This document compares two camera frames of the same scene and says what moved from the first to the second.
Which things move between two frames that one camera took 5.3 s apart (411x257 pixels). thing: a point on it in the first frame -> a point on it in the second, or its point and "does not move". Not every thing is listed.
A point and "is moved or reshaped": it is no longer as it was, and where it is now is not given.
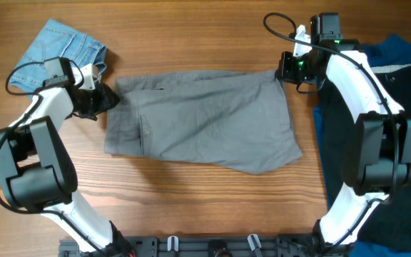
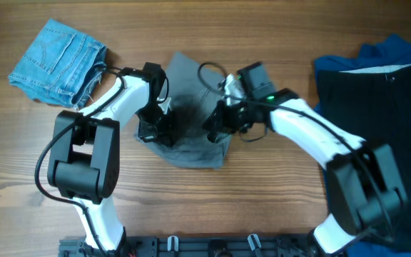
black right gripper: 286,69 -> 223,121
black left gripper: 104,99 -> 165,134
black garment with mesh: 409,216 does not move
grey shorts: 235,120 is moved or reshaped
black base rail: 222,245 does not move
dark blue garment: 384,51 does not move
